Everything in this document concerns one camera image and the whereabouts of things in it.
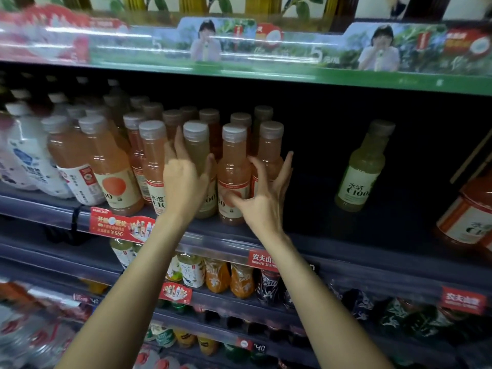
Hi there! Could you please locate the person's left hand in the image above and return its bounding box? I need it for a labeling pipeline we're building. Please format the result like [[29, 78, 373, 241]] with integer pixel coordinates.
[[163, 127, 216, 222]]

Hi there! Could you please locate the person's right hand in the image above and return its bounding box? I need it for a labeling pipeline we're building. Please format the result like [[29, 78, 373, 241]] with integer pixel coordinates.
[[226, 151, 294, 243]]

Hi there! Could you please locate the yellow-green drink bottle grey cap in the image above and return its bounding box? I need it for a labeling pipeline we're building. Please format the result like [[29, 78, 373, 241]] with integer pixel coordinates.
[[183, 120, 218, 220], [334, 119, 396, 213]]

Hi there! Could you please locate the peach drink bottle grey cap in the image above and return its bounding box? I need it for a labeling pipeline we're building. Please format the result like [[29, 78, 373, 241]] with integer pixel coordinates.
[[216, 124, 253, 226]]

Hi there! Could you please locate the person's left forearm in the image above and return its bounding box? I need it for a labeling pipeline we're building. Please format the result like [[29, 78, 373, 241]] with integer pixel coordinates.
[[56, 212, 198, 369]]

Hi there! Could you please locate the person's right forearm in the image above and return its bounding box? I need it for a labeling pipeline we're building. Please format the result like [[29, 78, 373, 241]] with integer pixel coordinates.
[[258, 230, 394, 369]]

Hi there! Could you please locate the group of shelved juice bottles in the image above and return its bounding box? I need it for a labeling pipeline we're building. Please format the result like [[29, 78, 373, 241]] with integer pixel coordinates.
[[42, 94, 285, 217]]

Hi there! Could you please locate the red brand shelf tag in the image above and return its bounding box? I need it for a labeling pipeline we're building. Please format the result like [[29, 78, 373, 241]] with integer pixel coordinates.
[[441, 286, 488, 316], [248, 249, 278, 273]]

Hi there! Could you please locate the orange label tea bottle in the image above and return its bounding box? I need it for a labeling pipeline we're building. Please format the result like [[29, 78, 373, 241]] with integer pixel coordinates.
[[230, 263, 257, 300], [204, 259, 231, 294]]

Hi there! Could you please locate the green tea bottle white label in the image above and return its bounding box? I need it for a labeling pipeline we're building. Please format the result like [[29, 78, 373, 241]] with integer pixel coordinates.
[[109, 238, 136, 270], [176, 253, 207, 289]]

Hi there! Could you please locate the red promotional shelf tag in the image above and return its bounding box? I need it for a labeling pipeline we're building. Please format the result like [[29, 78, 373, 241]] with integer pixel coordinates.
[[89, 206, 157, 245]]

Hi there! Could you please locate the dark label tea bottle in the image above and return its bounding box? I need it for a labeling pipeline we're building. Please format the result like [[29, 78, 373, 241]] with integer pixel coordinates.
[[256, 269, 281, 306]]

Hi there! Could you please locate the small red picture tag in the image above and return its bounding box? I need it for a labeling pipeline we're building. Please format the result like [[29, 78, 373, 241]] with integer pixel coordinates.
[[159, 282, 193, 305]]

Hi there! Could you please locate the green promotional shelf banner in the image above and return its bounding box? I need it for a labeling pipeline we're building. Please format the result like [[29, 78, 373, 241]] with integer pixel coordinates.
[[0, 5, 492, 97]]

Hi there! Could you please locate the white drink bottle blue label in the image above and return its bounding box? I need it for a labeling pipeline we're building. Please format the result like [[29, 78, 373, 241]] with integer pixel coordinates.
[[0, 110, 37, 191], [5, 101, 74, 199]]

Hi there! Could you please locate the red price tag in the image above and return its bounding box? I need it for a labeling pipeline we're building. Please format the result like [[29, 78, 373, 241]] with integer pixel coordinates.
[[235, 337, 268, 355]]

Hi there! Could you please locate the row of small mixed bottles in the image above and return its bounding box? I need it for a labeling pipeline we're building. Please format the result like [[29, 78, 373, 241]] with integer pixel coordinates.
[[143, 322, 220, 357]]

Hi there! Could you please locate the row of leaf print cartons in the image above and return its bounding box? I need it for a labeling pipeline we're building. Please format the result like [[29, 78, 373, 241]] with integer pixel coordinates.
[[0, 0, 492, 20]]

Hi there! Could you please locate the row of dark tea bottles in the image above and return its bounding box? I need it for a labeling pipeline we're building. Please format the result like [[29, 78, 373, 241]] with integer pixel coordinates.
[[327, 282, 479, 342]]

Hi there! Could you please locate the orange drink bottle white label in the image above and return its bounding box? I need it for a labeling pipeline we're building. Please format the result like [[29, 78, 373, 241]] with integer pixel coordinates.
[[435, 176, 492, 251]]

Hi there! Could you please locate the pack of clear water bottles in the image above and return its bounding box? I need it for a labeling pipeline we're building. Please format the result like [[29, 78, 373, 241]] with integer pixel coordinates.
[[0, 301, 79, 369]]

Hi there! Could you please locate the tan shelf strut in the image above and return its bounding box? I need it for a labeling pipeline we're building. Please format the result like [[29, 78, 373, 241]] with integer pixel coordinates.
[[449, 128, 492, 186]]

